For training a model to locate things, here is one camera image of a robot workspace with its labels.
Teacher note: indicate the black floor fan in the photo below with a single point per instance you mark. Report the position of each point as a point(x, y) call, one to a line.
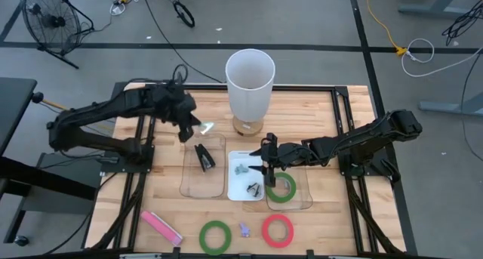
point(53, 21)

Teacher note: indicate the purple staple remover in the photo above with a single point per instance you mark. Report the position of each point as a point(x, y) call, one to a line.
point(245, 230)

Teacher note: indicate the white plastic bin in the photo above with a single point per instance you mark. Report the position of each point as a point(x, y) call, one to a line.
point(237, 187)

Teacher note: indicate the teal staple remover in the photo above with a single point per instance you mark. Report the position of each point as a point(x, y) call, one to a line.
point(206, 128)

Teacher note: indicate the black aluminium table frame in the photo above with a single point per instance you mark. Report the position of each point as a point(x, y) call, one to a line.
point(302, 89)

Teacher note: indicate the grey desk leg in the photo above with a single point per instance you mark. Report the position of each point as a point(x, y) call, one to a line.
point(434, 8)

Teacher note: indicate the black wheeled stand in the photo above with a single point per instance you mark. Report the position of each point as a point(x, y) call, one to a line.
point(56, 176)

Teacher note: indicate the white lamp with wooden base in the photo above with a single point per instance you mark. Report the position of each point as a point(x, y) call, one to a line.
point(250, 89)

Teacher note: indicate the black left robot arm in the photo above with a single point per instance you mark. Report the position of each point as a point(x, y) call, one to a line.
point(94, 111)

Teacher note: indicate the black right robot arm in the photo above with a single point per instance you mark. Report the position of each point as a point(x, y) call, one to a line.
point(362, 142)

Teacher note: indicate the pink-red tape roll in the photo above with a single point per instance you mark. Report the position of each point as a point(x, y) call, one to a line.
point(278, 216)

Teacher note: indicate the pink and white stapler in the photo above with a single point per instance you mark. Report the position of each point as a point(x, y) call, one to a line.
point(162, 227)

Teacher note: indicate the grey desk foot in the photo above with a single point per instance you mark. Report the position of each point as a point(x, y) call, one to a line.
point(449, 108)

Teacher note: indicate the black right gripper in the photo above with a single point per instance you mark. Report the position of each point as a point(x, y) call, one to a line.
point(287, 155)

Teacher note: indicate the yellow stick with black knob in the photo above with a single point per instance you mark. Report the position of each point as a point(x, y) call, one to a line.
point(37, 97)

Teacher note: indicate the grey-blue staple remover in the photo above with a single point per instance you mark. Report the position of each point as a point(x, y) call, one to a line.
point(240, 170)

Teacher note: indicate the green tape roll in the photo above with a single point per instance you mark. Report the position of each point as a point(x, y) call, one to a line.
point(215, 224)
point(281, 199)

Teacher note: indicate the clear plastic bin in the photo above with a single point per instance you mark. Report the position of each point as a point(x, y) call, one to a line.
point(303, 202)
point(196, 183)

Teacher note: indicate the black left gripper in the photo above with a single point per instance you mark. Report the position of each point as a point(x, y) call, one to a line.
point(175, 104)

